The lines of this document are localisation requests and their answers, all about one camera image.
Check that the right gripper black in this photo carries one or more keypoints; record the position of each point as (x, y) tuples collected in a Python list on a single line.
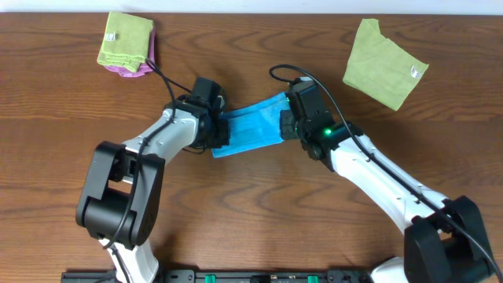
[(286, 121)]

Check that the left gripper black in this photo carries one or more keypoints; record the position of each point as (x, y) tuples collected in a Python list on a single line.
[(222, 141)]

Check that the blue microfiber cloth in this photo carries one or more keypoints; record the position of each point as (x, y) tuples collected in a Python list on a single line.
[(254, 127)]

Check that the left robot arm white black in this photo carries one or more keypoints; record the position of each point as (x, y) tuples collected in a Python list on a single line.
[(120, 199)]

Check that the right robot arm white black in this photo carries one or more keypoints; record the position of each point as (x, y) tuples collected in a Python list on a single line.
[(444, 240)]

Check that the green cloth unfolded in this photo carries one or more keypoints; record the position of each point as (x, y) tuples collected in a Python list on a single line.
[(380, 68)]

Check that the pink folded cloth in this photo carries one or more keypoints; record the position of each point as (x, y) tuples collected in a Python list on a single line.
[(143, 68)]

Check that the green folded cloth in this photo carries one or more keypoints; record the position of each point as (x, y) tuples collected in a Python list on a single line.
[(126, 41)]

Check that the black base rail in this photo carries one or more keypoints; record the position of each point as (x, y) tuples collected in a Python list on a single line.
[(329, 276)]

